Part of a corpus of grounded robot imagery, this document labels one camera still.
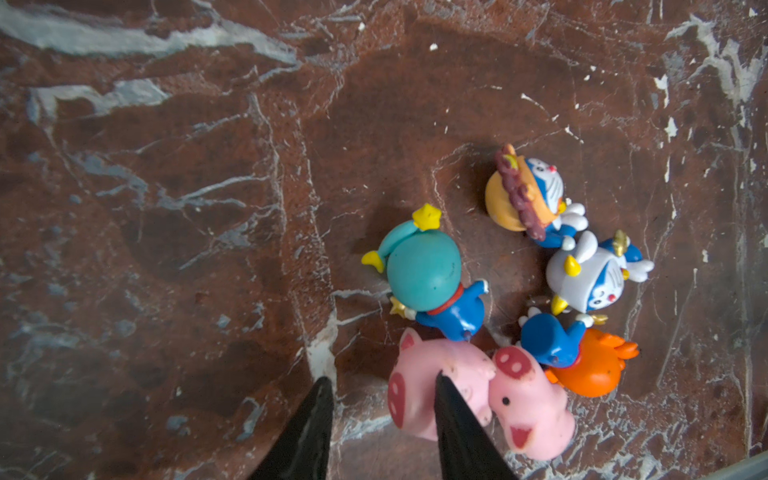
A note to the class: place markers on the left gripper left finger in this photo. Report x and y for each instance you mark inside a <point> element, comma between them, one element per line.
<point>303,448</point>

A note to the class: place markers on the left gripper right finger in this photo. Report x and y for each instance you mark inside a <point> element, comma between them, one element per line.
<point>465,450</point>

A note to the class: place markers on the pink pig toy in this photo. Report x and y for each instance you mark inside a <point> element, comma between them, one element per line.
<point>532,411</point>
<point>411,386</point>

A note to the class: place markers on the orange hooded Doraemon figure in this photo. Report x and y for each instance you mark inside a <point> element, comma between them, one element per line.
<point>581,358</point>

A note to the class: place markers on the teal hooded Doraemon figure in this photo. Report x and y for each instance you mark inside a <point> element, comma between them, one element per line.
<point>423,267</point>

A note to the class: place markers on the white hooded Doraemon figure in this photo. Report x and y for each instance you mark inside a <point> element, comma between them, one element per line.
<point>587,275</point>

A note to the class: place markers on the lion mane Doraemon figure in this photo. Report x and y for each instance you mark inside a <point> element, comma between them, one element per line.
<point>527,195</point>

